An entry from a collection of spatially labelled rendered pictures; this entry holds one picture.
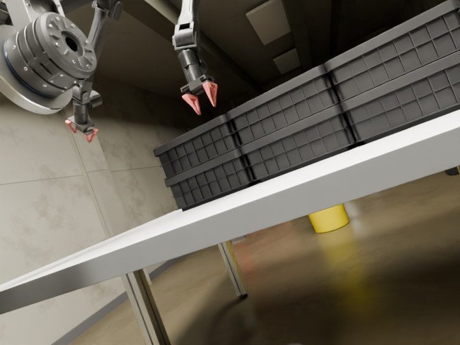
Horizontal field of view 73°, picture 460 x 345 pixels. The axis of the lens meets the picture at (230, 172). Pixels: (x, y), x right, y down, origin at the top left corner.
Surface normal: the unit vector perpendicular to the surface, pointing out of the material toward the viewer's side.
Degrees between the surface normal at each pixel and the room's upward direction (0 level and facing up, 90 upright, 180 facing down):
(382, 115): 90
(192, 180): 90
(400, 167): 90
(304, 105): 90
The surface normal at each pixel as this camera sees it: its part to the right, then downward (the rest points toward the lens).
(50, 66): 0.07, 0.74
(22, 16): -0.29, 0.08
